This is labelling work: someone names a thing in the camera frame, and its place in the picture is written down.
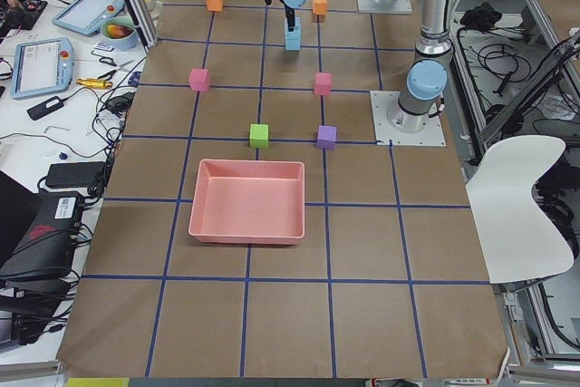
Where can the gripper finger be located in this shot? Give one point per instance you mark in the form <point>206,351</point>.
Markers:
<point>289,25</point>

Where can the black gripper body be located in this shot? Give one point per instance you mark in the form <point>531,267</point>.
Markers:
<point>288,13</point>

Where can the light blue block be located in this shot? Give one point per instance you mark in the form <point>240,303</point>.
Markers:
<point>293,44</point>
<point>293,32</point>

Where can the orange block near base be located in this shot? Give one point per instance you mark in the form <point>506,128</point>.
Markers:
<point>319,7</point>

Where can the pink block near base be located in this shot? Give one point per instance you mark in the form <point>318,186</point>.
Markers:
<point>323,84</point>

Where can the orange block far side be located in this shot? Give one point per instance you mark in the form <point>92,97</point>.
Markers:
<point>214,5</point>

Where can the pink block left far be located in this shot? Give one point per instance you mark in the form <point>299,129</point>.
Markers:
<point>199,79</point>

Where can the green block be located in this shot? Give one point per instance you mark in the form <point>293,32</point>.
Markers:
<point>259,136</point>

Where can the purple block left side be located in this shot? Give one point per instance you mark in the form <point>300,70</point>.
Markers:
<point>326,137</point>

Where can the beige saucer plate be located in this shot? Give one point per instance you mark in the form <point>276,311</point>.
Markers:
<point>155,8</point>

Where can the blue bowl with eggplant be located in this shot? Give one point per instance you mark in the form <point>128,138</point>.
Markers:
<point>119,32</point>

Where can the scissors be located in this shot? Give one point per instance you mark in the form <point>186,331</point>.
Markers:
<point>107,60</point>

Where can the pink plastic bin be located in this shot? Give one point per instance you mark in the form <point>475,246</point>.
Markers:
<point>249,202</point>

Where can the upper teach pendant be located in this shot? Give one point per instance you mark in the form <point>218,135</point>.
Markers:
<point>87,16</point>

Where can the teach pendant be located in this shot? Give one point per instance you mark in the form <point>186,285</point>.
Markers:
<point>87,16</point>
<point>42,67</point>

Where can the black power adapter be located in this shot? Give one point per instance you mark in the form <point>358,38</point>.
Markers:
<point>45,108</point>

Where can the black power brick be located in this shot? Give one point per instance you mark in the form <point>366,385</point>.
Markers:
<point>73,175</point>

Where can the lower teach pendant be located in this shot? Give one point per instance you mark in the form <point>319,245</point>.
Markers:
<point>42,67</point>

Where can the white chair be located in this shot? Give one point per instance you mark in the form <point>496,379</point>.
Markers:
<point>518,240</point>

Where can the black laptop bag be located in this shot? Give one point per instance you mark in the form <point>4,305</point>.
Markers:
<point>46,250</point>

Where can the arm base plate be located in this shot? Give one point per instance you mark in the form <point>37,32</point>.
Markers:
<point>395,127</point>
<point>389,7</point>

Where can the yellow handled tool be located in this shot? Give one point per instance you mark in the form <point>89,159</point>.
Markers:
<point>95,83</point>

